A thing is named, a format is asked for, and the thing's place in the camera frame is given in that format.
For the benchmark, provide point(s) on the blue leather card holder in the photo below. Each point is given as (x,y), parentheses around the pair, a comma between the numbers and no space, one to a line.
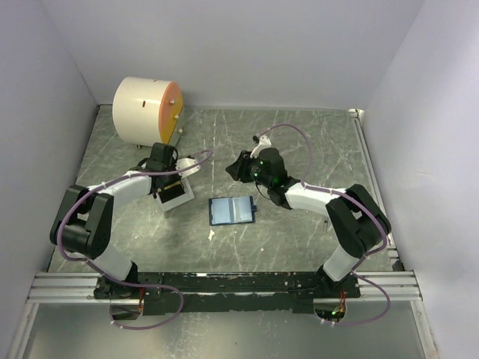
(231,210)

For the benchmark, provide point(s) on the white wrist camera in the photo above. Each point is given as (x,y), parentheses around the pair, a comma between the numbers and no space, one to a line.
(262,142)
(187,167)

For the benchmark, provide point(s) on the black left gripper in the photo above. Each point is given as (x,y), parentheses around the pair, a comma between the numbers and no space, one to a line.
(175,180)

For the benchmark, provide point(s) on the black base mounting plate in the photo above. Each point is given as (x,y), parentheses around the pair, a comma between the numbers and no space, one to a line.
(296,291)

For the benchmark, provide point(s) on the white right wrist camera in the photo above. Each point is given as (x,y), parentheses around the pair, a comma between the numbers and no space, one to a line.
(262,142)

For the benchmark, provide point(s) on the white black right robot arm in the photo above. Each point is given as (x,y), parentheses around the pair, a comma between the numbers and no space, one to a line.
(358,222)

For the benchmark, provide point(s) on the white round mini drawer cabinet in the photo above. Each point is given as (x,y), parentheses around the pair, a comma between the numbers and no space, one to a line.
(146,111)

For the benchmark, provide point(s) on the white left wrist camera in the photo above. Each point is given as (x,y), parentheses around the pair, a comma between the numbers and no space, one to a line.
(187,167)

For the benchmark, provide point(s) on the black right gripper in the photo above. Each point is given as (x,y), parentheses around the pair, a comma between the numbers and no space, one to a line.
(238,170)

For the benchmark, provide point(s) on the aluminium extrusion rail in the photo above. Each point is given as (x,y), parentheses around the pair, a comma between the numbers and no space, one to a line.
(82,288)

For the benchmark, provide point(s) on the white plastic card tray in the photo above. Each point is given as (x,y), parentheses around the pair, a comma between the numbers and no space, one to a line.
(188,196)

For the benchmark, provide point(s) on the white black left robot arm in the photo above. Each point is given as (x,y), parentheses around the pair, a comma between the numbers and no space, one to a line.
(82,228)

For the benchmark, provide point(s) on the black card in tray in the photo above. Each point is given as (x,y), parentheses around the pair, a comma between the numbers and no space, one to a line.
(171,192)

